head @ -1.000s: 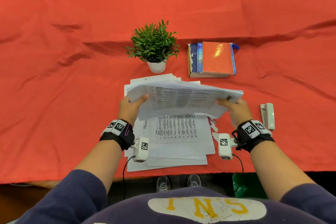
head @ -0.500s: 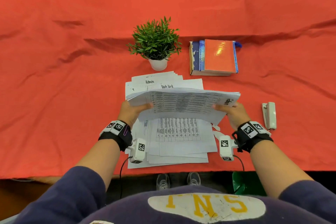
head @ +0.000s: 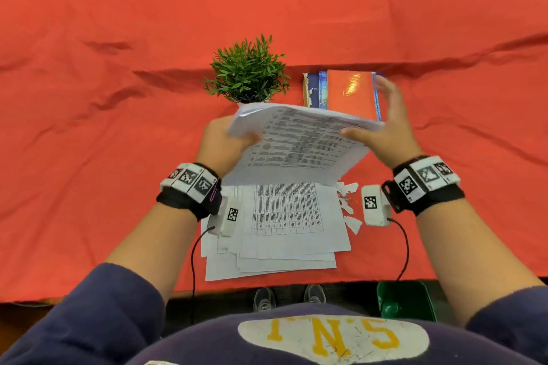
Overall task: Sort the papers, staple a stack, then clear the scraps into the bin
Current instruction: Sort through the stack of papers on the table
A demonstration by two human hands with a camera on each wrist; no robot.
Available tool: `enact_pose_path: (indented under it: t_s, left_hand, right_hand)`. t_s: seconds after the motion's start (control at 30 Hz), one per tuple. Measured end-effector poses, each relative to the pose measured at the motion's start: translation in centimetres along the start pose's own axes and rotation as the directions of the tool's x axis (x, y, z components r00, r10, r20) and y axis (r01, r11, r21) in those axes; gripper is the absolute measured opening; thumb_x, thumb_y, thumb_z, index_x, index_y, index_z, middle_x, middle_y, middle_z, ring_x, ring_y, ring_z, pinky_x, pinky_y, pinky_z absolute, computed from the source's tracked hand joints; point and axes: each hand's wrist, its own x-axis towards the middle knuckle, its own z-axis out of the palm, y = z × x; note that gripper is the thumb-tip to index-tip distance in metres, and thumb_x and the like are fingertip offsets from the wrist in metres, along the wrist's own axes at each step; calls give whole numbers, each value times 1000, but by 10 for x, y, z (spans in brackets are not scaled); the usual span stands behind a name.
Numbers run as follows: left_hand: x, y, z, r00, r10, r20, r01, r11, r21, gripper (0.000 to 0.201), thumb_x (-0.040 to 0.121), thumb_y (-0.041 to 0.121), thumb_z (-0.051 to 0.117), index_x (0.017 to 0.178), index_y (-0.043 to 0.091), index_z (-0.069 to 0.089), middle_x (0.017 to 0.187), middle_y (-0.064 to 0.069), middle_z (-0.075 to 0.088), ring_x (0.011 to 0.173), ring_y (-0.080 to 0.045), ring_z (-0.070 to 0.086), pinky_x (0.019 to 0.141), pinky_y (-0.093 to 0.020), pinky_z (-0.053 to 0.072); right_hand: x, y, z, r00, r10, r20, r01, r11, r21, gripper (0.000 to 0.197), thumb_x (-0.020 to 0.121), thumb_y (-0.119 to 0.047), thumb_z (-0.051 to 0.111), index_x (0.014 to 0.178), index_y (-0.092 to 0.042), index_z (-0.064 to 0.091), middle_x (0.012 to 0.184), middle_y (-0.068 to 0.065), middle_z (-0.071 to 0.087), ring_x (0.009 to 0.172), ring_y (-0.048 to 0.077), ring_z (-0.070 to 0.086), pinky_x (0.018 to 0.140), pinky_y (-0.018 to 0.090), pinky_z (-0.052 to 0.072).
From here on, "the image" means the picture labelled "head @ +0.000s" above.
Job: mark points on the person's grey shoe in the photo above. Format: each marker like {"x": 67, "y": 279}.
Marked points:
{"x": 264, "y": 299}
{"x": 314, "y": 293}

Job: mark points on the right black marker wristband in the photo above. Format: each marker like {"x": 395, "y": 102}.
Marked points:
{"x": 428, "y": 183}

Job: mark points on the orange book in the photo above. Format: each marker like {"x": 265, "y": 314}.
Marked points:
{"x": 351, "y": 93}

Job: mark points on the person's left forearm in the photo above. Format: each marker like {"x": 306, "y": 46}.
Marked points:
{"x": 158, "y": 245}

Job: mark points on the printed paper bundle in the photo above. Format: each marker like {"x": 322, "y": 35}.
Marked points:
{"x": 299, "y": 142}

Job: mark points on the green potted plant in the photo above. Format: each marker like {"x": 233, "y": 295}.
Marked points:
{"x": 246, "y": 69}

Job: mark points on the dark navy book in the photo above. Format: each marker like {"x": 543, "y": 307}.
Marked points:
{"x": 311, "y": 91}

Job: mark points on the person's right hand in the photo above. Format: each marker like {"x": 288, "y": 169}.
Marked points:
{"x": 396, "y": 138}

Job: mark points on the blue thin book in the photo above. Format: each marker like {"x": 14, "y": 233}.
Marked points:
{"x": 377, "y": 106}

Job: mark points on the person's left thumb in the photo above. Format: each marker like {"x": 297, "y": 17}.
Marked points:
{"x": 249, "y": 139}

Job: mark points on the torn white paper scrap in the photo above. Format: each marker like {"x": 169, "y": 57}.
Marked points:
{"x": 353, "y": 224}
{"x": 346, "y": 206}
{"x": 347, "y": 187}

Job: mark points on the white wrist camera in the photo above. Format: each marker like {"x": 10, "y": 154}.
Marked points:
{"x": 227, "y": 217}
{"x": 374, "y": 206}

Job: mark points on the green bin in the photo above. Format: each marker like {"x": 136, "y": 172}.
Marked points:
{"x": 406, "y": 298}

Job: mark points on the pile of printed sheets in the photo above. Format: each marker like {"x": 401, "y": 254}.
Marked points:
{"x": 291, "y": 232}

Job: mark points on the person's left hand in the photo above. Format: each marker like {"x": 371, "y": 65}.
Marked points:
{"x": 216, "y": 146}

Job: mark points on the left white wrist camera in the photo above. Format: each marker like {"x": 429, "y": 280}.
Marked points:
{"x": 227, "y": 217}

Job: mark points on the navy printed sweatshirt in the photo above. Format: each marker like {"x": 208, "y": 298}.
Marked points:
{"x": 85, "y": 326}

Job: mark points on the person's left grey shoe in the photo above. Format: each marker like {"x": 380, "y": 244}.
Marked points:
{"x": 264, "y": 299}

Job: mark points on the red tablecloth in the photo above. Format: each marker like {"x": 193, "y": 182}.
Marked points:
{"x": 85, "y": 142}

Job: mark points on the person's right thumb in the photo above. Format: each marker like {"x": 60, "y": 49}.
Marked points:
{"x": 357, "y": 133}

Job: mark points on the light blue book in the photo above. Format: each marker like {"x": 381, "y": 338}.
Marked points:
{"x": 323, "y": 89}

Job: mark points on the person's right forearm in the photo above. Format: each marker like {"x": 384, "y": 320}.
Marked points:
{"x": 462, "y": 249}

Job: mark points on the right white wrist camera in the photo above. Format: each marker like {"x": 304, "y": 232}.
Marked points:
{"x": 374, "y": 206}

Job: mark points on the black marker wristband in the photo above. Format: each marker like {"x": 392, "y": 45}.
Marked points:
{"x": 428, "y": 183}
{"x": 190, "y": 189}

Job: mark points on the left black marker wristband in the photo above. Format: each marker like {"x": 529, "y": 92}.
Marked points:
{"x": 190, "y": 189}

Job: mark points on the person's right grey shoe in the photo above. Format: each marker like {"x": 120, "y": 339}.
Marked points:
{"x": 314, "y": 293}

